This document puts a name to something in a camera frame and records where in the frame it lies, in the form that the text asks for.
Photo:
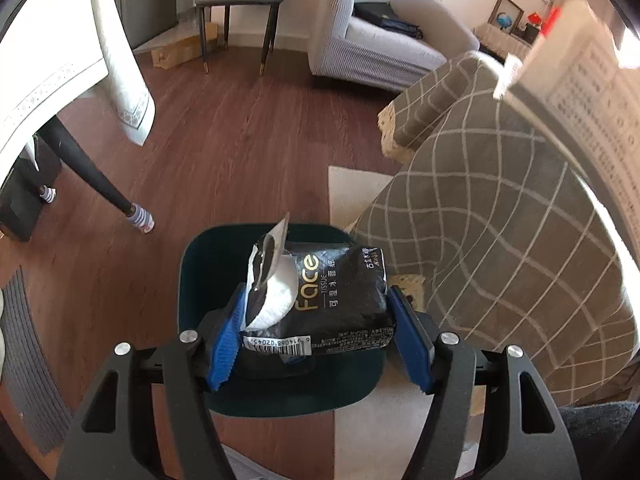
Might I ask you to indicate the white tablecloth with patterned border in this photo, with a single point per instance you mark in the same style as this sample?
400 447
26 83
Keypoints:
115 60

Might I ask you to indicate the grey checked tablecloth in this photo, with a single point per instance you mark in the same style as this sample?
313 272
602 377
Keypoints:
500 220

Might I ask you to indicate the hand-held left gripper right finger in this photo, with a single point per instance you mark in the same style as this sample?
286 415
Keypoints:
410 340

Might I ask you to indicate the dark box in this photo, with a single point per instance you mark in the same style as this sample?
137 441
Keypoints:
25 205

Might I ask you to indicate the small red flags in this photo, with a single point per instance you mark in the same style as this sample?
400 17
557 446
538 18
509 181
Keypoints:
536 18

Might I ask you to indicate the beige fringed desk cloth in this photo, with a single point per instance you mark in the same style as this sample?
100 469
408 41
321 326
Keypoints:
495 42

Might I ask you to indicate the black tissue packet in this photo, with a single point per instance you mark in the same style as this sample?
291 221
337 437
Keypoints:
340 300

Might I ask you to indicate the dark cloth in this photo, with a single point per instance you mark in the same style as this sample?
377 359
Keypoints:
600 440

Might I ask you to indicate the dark plastic waste bin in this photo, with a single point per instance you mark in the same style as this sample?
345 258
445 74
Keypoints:
210 265

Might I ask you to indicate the black bag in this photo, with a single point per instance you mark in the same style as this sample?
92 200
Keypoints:
387 20

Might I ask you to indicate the striped table leg sock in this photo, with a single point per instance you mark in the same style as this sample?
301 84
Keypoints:
48 194
140 217

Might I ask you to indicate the framed globe picture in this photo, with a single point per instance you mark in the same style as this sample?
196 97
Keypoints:
505 15

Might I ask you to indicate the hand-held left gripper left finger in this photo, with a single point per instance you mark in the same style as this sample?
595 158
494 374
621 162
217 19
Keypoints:
225 340

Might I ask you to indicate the cardboard box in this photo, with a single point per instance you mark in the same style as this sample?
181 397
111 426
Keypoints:
182 52

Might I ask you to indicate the grey door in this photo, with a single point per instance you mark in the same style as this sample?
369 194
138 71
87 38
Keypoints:
145 0

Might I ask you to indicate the white printed carton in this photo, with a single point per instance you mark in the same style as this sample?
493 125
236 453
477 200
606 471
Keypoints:
585 85

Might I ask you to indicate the black table leg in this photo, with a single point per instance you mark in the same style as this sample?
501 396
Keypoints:
85 165

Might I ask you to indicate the grey armchair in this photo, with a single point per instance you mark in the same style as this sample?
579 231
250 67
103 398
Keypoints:
380 45

